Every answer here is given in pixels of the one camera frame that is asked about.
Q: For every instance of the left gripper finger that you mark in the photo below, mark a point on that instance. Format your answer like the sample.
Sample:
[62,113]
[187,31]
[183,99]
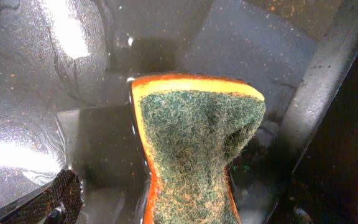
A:
[64,192]

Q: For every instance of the green and yellow sponge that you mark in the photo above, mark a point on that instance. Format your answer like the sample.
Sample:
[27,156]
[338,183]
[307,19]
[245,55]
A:
[191,128]

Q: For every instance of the black water tray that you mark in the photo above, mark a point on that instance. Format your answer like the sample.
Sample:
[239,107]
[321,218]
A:
[66,70]

